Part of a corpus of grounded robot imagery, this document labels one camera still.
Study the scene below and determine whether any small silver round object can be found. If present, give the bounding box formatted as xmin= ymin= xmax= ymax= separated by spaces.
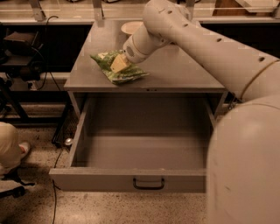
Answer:
xmin=65 ymin=138 xmax=73 ymax=146

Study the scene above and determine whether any person's leg in beige trousers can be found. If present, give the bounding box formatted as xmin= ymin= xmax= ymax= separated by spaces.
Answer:
xmin=0 ymin=122 xmax=22 ymax=177

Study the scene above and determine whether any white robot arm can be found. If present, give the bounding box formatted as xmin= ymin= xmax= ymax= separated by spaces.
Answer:
xmin=123 ymin=0 xmax=280 ymax=224

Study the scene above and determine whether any grey open top drawer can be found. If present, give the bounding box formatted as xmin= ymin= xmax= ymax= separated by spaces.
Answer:
xmin=50 ymin=95 xmax=212 ymax=193

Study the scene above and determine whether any black drawer handle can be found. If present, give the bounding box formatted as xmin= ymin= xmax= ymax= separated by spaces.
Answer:
xmin=132 ymin=178 xmax=165 ymax=191

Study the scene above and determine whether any black equipment on stand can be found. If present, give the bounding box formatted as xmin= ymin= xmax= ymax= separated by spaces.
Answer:
xmin=1 ymin=28 xmax=44 ymax=88

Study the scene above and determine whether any black office chair base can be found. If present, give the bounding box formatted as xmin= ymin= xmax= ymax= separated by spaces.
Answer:
xmin=0 ymin=169 xmax=36 ymax=200

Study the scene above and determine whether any white shoe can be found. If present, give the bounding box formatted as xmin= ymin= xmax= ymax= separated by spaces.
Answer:
xmin=19 ymin=142 xmax=31 ymax=158

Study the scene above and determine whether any grey metal cabinet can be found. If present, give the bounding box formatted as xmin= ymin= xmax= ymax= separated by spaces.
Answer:
xmin=65 ymin=20 xmax=228 ymax=114

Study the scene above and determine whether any green jalapeno chip bag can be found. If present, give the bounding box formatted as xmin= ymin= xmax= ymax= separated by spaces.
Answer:
xmin=91 ymin=50 xmax=148 ymax=85

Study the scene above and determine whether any white bowl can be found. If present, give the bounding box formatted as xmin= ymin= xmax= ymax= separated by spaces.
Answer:
xmin=121 ymin=21 xmax=143 ymax=36

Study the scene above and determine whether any black floor cable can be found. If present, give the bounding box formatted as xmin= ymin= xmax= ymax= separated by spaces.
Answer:
xmin=52 ymin=147 xmax=64 ymax=224

